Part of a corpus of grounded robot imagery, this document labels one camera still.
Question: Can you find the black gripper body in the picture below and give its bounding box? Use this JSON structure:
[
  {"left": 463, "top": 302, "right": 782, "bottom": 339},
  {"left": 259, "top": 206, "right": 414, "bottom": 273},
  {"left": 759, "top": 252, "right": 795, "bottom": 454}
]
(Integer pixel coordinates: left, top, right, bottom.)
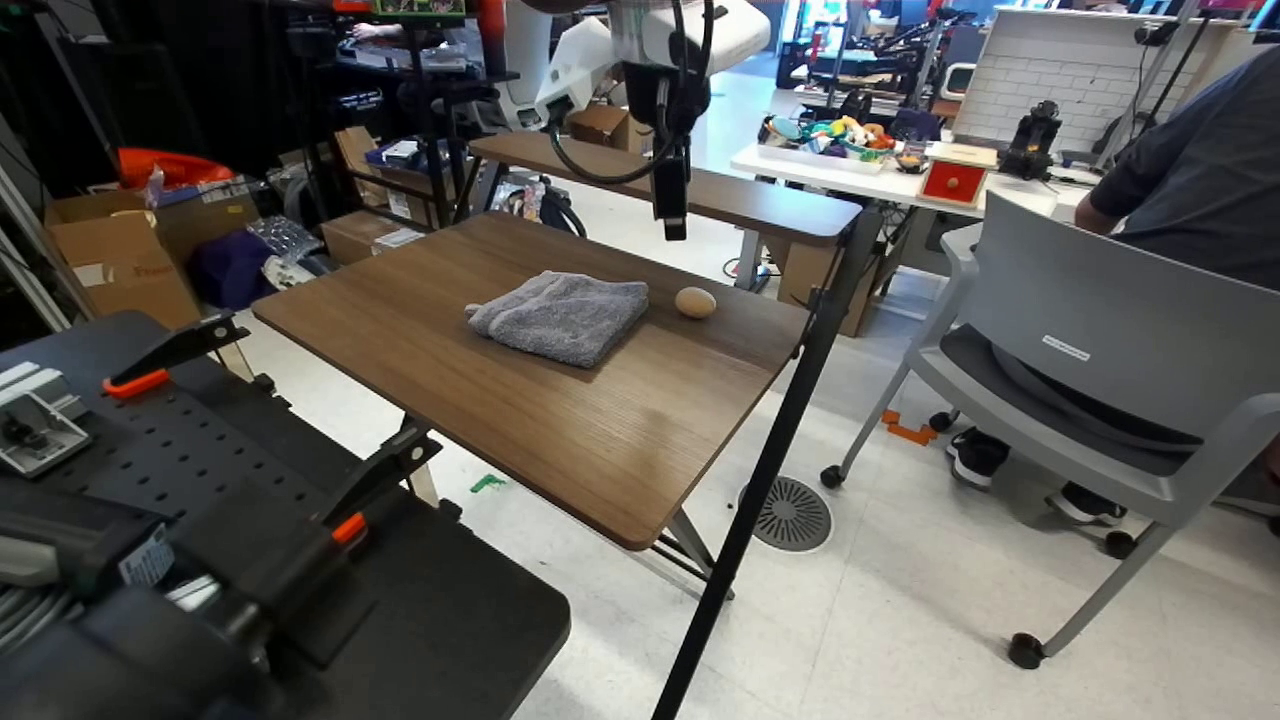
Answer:
[{"left": 619, "top": 58, "right": 714, "bottom": 141}]

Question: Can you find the tan potato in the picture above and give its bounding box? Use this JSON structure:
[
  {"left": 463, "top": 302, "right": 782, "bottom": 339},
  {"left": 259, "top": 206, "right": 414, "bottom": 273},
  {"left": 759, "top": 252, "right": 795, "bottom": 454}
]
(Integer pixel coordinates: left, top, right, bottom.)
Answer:
[{"left": 668, "top": 284, "right": 722, "bottom": 324}]

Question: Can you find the grey terry towel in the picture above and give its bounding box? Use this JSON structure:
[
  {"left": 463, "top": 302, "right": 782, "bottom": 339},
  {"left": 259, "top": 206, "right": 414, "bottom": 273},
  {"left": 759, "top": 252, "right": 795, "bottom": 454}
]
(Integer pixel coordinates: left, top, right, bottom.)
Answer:
[{"left": 463, "top": 267, "right": 654, "bottom": 374}]

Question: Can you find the long wooden bench table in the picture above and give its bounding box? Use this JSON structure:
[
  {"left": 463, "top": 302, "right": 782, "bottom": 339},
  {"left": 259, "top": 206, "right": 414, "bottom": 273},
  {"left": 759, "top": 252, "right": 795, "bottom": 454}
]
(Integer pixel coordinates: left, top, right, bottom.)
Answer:
[{"left": 463, "top": 127, "right": 866, "bottom": 249}]

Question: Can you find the small cardboard box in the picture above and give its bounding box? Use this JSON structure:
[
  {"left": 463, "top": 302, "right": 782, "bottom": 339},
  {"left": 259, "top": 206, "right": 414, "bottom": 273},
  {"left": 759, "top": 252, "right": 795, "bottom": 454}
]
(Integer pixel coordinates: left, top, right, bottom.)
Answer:
[{"left": 565, "top": 99, "right": 660, "bottom": 158}]

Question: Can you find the cardboard box under bench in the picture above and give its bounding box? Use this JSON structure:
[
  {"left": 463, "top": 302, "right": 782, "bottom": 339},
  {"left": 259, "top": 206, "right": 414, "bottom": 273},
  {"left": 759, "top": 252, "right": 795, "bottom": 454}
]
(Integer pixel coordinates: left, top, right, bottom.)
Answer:
[{"left": 776, "top": 237, "right": 890, "bottom": 339}]

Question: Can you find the colourful toy pile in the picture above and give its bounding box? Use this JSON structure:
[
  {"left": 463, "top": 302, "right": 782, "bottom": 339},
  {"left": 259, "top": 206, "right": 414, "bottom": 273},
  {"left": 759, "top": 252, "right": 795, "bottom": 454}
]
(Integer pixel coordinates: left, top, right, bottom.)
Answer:
[{"left": 759, "top": 107, "right": 926, "bottom": 177}]

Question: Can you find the white table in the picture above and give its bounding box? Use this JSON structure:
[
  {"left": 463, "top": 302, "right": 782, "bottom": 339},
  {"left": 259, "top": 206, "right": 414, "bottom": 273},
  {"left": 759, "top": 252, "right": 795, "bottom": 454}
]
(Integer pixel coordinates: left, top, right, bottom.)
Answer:
[{"left": 726, "top": 137, "right": 1112, "bottom": 223}]

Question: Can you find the red box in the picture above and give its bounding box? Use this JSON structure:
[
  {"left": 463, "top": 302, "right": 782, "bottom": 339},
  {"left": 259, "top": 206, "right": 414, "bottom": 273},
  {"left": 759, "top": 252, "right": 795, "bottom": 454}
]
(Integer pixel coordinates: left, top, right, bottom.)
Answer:
[{"left": 918, "top": 141, "right": 1004, "bottom": 208}]

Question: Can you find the black metal pole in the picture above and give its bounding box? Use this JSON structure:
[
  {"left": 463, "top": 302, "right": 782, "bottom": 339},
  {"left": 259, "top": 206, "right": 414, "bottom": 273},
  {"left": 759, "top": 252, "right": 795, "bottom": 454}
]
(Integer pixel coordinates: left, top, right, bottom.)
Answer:
[{"left": 646, "top": 208, "right": 890, "bottom": 720}]

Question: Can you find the cardboard box on shelf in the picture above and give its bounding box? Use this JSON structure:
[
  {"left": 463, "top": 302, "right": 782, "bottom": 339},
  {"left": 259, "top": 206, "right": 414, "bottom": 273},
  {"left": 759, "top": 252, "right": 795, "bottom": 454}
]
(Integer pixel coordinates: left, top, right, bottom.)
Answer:
[{"left": 326, "top": 125, "right": 453, "bottom": 233}]

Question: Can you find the flat cardboard box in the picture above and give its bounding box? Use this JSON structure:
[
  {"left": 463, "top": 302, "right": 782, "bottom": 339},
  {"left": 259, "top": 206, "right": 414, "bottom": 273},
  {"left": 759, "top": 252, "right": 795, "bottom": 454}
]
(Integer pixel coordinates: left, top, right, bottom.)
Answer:
[{"left": 314, "top": 208, "right": 426, "bottom": 267}]

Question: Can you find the round floor drain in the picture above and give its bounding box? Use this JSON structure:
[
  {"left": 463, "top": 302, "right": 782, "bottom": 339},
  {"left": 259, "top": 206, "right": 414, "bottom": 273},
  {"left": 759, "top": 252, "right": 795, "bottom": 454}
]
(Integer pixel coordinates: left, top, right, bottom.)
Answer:
[{"left": 746, "top": 473, "right": 841, "bottom": 556}]

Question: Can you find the black desktop device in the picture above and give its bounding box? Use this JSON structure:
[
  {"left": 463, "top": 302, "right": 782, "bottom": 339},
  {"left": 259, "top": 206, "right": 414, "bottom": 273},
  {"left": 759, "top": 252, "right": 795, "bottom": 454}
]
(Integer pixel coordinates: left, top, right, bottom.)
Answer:
[{"left": 996, "top": 98, "right": 1068, "bottom": 185}]

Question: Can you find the metal table leg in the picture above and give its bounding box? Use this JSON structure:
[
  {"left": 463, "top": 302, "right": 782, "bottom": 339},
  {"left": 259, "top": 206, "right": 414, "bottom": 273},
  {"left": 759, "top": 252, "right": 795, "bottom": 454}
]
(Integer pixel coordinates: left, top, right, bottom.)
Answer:
[{"left": 622, "top": 500, "right": 731, "bottom": 602}]

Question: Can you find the white partition panel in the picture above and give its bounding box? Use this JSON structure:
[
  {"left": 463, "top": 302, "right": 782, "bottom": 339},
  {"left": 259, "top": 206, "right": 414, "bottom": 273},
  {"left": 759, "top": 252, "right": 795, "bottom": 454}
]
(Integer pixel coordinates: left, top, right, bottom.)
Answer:
[{"left": 953, "top": 3, "right": 1260, "bottom": 159}]

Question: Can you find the purple bag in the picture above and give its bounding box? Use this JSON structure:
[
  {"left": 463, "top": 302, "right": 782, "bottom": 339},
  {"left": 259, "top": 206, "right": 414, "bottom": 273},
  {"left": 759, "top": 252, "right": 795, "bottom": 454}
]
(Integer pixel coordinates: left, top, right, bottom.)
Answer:
[{"left": 185, "top": 223, "right": 279, "bottom": 316}]

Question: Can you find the grey plastic chair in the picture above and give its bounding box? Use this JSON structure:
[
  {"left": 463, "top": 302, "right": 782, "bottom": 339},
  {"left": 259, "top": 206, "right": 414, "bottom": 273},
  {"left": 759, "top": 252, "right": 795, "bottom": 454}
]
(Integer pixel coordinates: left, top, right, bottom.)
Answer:
[{"left": 815, "top": 187, "right": 1280, "bottom": 675}]

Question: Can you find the orange plastic container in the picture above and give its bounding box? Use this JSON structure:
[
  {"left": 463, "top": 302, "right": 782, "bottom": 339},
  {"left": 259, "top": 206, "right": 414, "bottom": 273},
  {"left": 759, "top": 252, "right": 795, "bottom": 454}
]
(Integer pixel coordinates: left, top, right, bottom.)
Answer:
[{"left": 111, "top": 143, "right": 239, "bottom": 198}]

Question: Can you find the seated person dark shirt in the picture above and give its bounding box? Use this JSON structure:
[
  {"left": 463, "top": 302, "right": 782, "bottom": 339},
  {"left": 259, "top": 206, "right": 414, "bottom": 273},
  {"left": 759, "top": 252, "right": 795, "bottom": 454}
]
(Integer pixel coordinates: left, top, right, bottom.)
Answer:
[{"left": 935, "top": 40, "right": 1280, "bottom": 534}]

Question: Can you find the large cardboard box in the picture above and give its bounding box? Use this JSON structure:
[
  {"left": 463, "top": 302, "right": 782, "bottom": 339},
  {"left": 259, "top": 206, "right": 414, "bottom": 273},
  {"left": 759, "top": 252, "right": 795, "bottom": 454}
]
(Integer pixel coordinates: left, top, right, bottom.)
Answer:
[{"left": 43, "top": 180, "right": 264, "bottom": 332}]

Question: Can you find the paper label card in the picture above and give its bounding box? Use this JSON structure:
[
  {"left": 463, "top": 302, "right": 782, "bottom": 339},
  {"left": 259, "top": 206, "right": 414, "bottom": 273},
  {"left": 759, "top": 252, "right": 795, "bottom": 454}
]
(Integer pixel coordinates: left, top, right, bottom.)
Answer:
[{"left": 0, "top": 389, "right": 97, "bottom": 479}]

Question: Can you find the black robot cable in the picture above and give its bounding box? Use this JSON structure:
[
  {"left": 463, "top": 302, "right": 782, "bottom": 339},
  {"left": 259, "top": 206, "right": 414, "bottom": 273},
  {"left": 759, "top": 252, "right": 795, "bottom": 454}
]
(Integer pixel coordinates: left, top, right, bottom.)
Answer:
[{"left": 545, "top": 72, "right": 664, "bottom": 193}]

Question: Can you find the black clamp orange handle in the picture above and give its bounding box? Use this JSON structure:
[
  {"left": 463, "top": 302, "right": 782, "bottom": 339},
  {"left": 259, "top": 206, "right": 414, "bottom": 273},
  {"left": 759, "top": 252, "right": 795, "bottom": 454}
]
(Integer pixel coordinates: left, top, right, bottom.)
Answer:
[
  {"left": 210, "top": 421, "right": 447, "bottom": 653},
  {"left": 97, "top": 310, "right": 255, "bottom": 406}
]

